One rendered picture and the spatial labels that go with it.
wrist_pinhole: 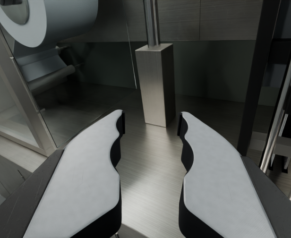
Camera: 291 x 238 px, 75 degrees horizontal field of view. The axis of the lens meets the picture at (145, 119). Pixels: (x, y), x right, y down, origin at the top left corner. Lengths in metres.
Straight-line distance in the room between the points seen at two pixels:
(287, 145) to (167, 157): 0.30
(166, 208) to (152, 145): 0.22
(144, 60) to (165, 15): 0.29
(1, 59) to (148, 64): 0.38
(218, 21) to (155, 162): 0.53
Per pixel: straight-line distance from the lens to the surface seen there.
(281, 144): 0.40
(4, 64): 0.60
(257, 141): 0.40
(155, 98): 0.65
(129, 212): 0.48
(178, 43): 0.85
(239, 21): 0.78
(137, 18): 0.92
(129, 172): 0.55
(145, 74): 0.63
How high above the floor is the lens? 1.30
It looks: 32 degrees down
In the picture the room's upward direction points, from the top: 8 degrees counter-clockwise
